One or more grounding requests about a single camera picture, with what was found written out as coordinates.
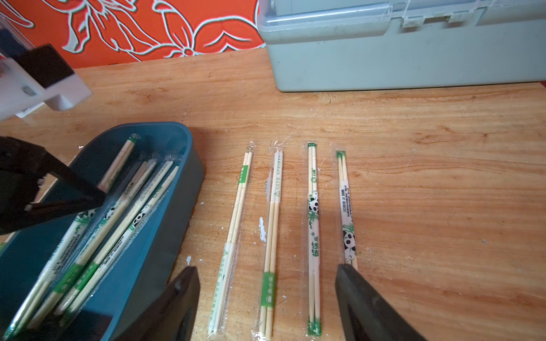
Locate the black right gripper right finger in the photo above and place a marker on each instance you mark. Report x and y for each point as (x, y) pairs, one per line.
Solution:
(365, 314)

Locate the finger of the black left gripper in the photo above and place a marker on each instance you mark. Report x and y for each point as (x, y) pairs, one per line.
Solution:
(24, 167)

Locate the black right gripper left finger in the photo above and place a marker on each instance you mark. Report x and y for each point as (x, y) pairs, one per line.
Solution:
(172, 315)

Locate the chopsticks pair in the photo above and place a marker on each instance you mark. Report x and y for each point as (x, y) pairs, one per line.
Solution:
(347, 225)
(105, 259)
(269, 276)
(314, 321)
(67, 244)
(71, 286)
(227, 260)

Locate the teal plastic storage box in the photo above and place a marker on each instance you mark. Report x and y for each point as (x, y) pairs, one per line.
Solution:
(141, 275)

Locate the wrapped chopsticks pair in box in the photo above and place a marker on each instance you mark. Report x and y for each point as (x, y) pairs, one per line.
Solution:
(105, 259)
(67, 244)
(71, 286)

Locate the grey lidded plastic container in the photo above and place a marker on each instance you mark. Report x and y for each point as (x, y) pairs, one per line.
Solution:
(385, 45)

